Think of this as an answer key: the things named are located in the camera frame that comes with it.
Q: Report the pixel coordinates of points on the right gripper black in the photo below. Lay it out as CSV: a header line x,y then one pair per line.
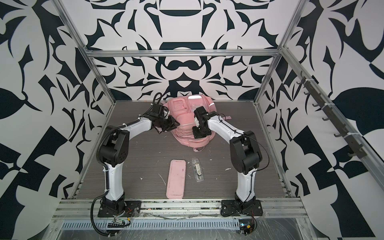
x,y
195,134

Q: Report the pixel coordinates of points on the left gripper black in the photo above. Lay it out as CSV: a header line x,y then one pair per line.
x,y
173,124

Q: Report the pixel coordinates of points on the pink student backpack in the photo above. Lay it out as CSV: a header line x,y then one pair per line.
x,y
182,110

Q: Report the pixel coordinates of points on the pink pencil case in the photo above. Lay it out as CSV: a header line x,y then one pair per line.
x,y
176,180

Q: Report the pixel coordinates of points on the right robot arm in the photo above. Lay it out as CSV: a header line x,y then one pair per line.
x,y
245,157

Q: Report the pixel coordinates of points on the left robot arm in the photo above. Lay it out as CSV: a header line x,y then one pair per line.
x,y
113,149

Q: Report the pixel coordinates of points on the clear plastic eraser case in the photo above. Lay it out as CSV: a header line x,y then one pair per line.
x,y
199,176

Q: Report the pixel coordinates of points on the left circuit board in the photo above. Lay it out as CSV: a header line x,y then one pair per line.
x,y
119,223

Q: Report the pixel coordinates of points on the circuit board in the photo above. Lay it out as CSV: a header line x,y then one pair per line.
x,y
248,226
119,223

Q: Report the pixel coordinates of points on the right circuit board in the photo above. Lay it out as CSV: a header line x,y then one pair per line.
x,y
248,226

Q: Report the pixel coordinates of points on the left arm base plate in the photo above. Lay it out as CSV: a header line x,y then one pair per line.
x,y
128,209

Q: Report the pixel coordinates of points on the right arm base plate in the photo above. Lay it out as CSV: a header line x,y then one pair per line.
x,y
237,208

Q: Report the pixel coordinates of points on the wall hook rail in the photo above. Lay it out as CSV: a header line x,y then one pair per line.
x,y
334,115

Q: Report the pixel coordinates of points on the aluminium frame rail front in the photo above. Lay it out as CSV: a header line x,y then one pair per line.
x,y
187,209

